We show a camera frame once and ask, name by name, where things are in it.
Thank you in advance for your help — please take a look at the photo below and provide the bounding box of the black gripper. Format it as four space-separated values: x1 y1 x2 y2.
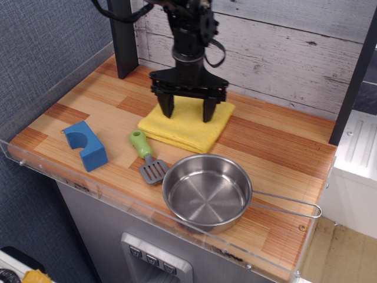
150 59 229 123

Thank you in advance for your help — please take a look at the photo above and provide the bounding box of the yellow cloth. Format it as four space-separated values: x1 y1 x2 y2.
138 97 236 153

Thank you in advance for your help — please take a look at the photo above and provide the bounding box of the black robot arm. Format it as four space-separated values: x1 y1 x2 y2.
150 1 229 123

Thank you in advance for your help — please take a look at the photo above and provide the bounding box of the stainless steel pan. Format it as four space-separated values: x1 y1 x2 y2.
161 153 322 235

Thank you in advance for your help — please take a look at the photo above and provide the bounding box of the blue arch wooden block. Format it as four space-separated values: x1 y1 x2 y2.
63 121 108 172

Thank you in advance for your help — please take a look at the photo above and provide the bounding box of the silver dispenser button panel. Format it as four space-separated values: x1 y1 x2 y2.
121 232 194 282

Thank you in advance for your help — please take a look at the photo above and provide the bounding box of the white ridged side unit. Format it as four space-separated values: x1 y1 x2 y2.
319 110 376 238

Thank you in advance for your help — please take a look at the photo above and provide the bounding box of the black yellow object corner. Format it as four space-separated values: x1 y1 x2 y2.
1 268 53 283

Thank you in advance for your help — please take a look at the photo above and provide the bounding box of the green handled grey spatula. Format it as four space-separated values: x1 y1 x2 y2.
129 130 168 185

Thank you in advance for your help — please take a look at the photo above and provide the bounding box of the black left vertical post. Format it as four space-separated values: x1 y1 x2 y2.
107 0 138 79

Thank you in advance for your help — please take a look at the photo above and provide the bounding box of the black vertical post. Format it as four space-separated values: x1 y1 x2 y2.
107 0 138 79
329 9 376 146

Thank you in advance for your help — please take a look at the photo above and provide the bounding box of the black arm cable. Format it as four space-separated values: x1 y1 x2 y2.
91 0 227 68

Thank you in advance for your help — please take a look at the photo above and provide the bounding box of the black right vertical post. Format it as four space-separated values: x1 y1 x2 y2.
329 9 376 146

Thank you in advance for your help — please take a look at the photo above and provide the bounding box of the clear acrylic guard rail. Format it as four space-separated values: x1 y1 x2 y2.
0 41 338 279

